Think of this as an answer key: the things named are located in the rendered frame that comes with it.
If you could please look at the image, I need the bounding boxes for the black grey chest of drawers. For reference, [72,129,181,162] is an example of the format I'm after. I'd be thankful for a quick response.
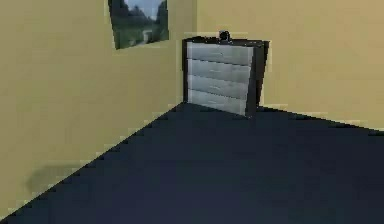
[181,35,270,119]

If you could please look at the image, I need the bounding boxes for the small black round object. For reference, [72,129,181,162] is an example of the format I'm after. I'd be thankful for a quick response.
[218,29,233,44]

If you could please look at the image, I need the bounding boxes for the framed landscape picture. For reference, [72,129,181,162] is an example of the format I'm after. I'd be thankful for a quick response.
[107,0,170,51]

